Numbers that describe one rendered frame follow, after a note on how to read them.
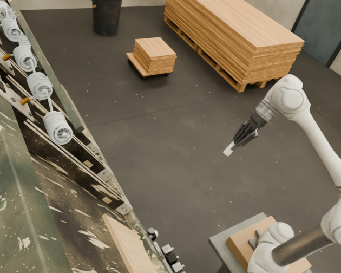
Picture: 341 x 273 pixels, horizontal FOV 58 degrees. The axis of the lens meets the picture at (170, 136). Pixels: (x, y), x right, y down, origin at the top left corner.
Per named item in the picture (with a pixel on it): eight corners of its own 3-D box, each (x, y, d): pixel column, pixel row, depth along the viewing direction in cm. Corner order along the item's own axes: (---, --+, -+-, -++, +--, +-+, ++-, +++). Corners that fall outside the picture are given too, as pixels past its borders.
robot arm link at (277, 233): (286, 245, 192) (303, 227, 177) (276, 267, 180) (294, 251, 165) (262, 229, 197) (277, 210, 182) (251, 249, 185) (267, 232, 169)
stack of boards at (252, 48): (283, 83, 519) (306, 41, 466) (237, 93, 470) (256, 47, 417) (203, 18, 658) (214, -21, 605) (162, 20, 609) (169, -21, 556)
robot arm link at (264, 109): (269, 104, 128) (259, 115, 130) (282, 115, 132) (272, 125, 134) (260, 96, 136) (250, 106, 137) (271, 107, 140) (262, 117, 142)
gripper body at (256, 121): (252, 107, 137) (238, 122, 140) (261, 115, 130) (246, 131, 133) (262, 116, 141) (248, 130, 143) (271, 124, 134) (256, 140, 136)
